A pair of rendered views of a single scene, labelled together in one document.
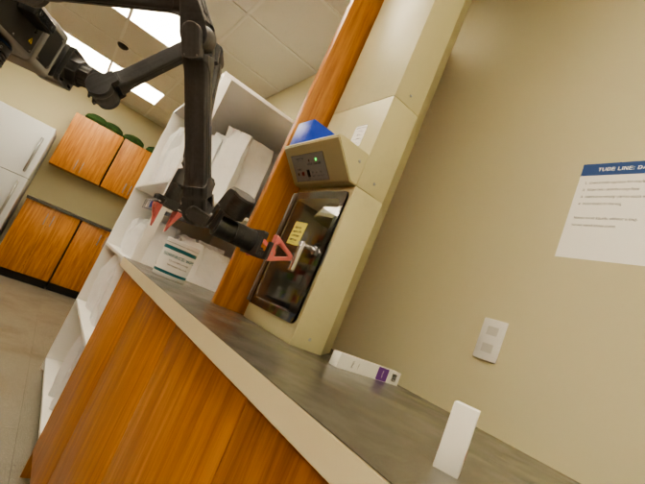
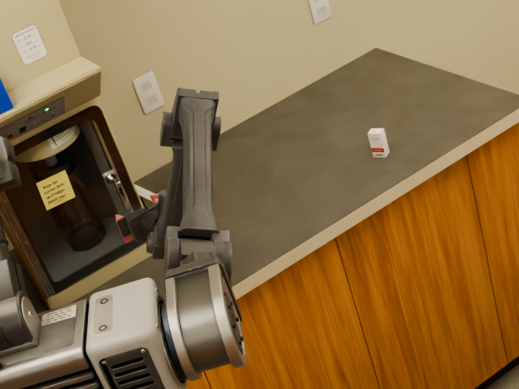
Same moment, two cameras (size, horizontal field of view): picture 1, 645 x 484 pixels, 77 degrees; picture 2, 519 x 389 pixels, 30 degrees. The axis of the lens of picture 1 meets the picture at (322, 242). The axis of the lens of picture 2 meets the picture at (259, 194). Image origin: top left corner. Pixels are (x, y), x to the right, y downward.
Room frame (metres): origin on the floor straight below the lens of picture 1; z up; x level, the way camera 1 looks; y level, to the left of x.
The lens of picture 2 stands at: (0.46, 2.04, 2.27)
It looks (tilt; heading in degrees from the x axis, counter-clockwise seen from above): 31 degrees down; 280
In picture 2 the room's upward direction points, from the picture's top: 19 degrees counter-clockwise
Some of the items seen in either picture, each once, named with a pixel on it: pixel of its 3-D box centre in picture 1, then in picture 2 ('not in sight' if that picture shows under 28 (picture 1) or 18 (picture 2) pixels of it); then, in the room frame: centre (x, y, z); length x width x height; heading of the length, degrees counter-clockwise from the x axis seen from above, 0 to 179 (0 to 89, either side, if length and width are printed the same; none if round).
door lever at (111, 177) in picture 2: (301, 257); (120, 193); (1.12, 0.03, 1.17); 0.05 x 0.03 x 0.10; 122
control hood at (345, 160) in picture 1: (317, 163); (36, 111); (1.20, 0.11, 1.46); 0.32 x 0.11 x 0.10; 32
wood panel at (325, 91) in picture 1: (346, 156); not in sight; (1.51, 0.05, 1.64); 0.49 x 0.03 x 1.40; 122
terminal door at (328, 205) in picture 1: (295, 250); (72, 202); (1.23, 0.07, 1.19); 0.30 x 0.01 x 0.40; 32
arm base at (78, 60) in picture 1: (80, 73); not in sight; (1.27, 0.94, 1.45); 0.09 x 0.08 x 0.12; 6
